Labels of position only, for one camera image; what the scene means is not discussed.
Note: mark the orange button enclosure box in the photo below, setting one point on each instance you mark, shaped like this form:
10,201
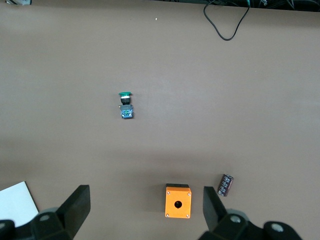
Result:
172,202

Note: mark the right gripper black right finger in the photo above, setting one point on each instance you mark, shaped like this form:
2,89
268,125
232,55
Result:
212,210

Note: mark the white paper sheet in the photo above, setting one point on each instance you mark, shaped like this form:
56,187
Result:
15,202

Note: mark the aluminium frame profile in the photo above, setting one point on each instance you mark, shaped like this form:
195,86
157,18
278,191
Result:
17,2

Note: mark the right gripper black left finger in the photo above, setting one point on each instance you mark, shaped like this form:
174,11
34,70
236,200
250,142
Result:
75,207

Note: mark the green mushroom push button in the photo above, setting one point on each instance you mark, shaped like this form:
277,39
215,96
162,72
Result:
126,107

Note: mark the dark cylindrical capacitor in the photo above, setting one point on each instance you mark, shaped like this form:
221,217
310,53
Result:
225,185

